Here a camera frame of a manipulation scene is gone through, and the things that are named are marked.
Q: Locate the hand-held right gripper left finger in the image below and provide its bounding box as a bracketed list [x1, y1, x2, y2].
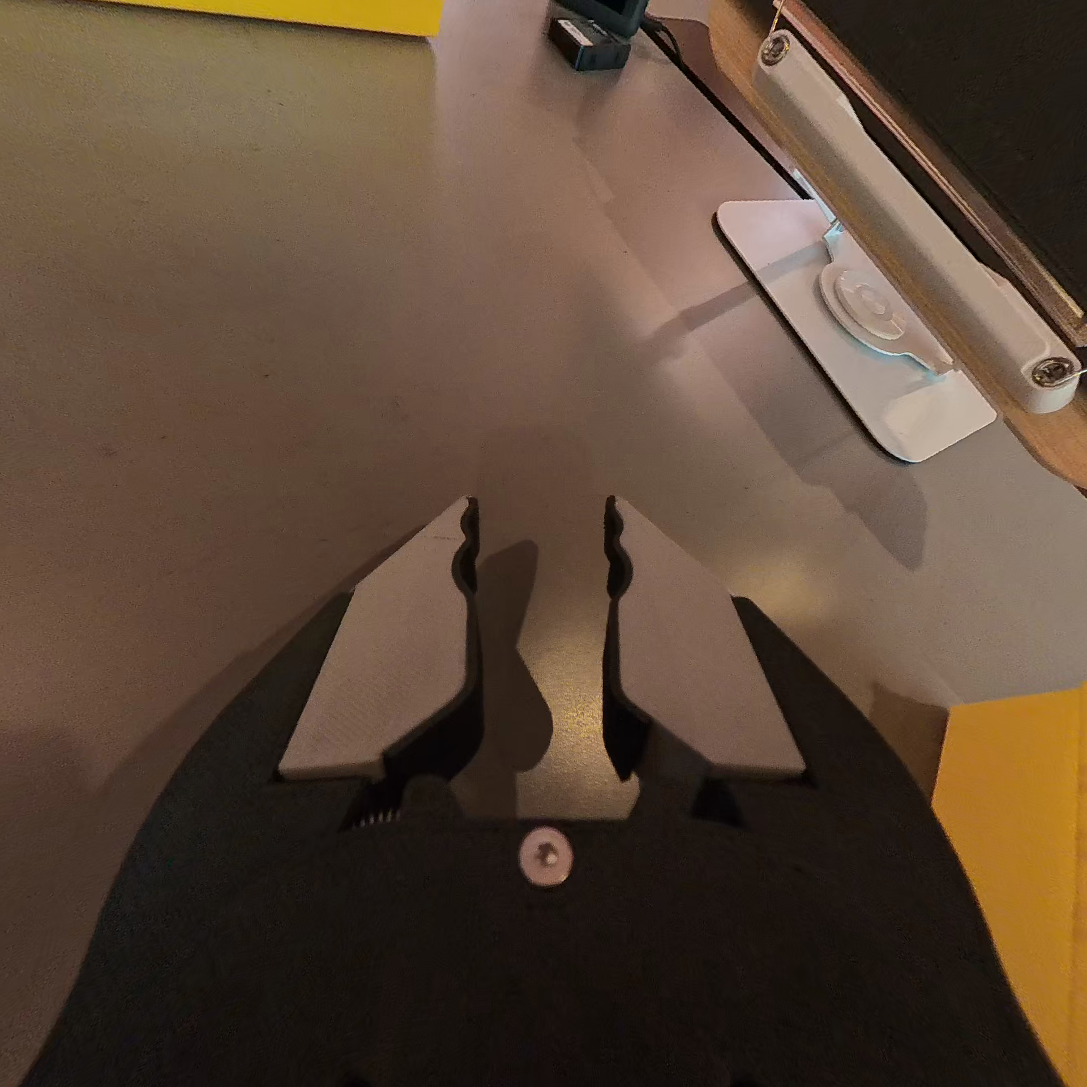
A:
[277, 497, 487, 782]

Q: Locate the small black labelled box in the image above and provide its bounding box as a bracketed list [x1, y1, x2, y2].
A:
[547, 15, 634, 73]

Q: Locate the thin black cable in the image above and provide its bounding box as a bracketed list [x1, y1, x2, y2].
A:
[637, 15, 710, 73]

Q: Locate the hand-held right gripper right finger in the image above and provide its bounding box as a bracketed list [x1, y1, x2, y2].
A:
[601, 495, 806, 782]

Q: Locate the black sheet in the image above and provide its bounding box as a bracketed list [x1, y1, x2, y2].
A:
[785, 0, 1087, 319]

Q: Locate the wooden book stand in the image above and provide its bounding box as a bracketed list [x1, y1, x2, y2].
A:
[709, 0, 1087, 492]

